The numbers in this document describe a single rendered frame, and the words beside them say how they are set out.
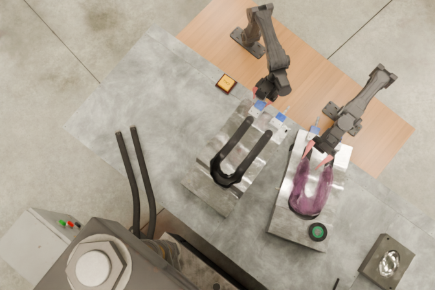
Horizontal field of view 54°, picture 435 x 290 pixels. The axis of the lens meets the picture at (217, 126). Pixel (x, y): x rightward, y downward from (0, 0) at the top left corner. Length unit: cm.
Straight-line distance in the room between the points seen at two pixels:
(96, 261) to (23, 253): 69
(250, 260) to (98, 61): 181
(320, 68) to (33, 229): 150
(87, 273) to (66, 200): 221
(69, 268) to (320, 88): 166
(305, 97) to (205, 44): 57
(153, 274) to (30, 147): 238
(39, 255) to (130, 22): 215
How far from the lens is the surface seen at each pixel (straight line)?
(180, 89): 214
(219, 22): 228
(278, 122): 198
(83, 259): 78
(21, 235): 145
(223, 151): 193
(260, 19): 177
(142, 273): 81
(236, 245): 200
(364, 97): 176
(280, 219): 192
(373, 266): 205
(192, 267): 202
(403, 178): 309
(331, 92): 221
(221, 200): 195
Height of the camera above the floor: 280
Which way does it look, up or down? 75 degrees down
